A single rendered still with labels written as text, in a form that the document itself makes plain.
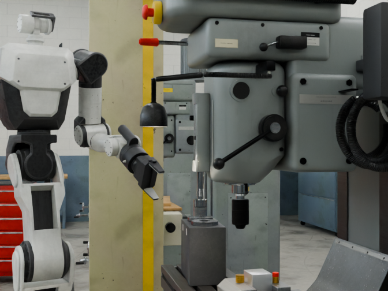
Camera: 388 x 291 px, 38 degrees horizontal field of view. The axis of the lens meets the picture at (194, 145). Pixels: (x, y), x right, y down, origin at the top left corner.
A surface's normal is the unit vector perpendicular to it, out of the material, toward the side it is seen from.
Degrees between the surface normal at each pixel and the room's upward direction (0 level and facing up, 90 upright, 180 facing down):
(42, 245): 66
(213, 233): 90
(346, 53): 90
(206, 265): 90
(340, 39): 90
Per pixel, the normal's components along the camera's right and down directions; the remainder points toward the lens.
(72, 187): 0.22, 0.00
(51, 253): 0.48, -0.40
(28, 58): 0.52, 0.00
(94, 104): 0.57, 0.23
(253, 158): 0.22, 0.32
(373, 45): -0.97, 0.00
